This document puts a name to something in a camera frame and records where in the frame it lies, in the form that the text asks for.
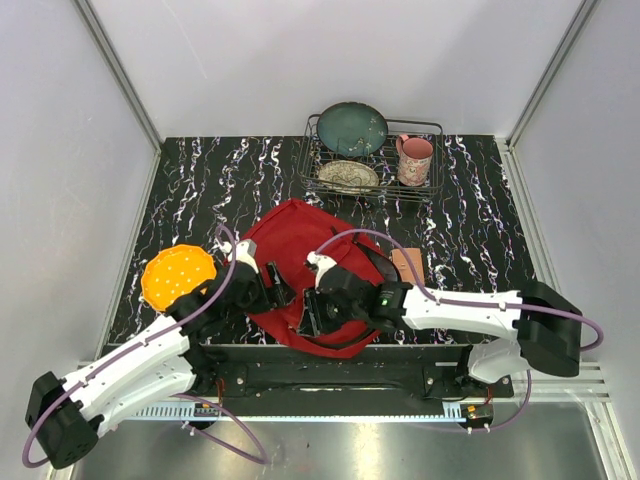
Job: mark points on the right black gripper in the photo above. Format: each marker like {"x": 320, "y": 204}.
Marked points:
{"x": 312, "y": 320}

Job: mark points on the black wire dish rack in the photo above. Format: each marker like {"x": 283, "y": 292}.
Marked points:
{"x": 313, "y": 155}

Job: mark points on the red student backpack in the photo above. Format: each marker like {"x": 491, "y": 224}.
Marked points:
{"x": 285, "y": 236}

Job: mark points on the teal ceramic plate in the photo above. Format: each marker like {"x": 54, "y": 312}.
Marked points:
{"x": 352, "y": 129}

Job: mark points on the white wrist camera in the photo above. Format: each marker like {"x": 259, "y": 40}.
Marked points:
{"x": 243, "y": 251}
{"x": 319, "y": 264}

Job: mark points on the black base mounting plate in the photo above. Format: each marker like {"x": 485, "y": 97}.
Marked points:
{"x": 425, "y": 371}

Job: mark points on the orange plastic plate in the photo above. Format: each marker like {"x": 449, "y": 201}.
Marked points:
{"x": 174, "y": 272}

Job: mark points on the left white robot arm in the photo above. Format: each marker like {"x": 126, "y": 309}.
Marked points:
{"x": 194, "y": 299}

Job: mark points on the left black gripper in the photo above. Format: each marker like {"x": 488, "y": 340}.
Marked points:
{"x": 279, "y": 296}

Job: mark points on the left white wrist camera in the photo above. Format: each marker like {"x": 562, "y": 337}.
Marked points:
{"x": 243, "y": 251}

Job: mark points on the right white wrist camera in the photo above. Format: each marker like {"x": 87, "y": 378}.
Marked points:
{"x": 319, "y": 264}

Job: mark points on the pink leather wallet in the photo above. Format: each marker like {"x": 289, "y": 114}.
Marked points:
{"x": 410, "y": 269}

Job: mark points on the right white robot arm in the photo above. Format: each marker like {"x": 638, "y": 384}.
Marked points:
{"x": 527, "y": 333}

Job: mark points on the pink patterned mug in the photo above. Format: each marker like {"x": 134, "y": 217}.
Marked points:
{"x": 415, "y": 155}

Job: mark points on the speckled beige plate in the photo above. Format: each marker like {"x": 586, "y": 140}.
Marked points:
{"x": 347, "y": 176}

